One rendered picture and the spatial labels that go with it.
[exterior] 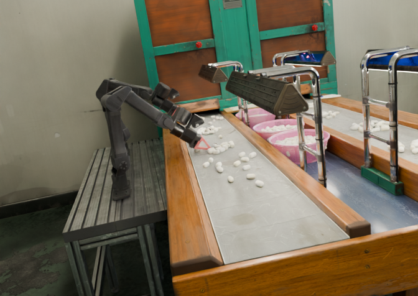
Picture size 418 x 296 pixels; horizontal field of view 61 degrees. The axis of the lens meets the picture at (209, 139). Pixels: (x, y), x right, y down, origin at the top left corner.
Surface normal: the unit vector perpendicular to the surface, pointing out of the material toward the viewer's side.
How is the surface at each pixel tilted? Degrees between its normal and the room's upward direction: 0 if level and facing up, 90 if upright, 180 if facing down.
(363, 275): 90
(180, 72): 90
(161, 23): 90
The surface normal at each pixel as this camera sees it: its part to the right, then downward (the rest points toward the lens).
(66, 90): 0.21, 0.22
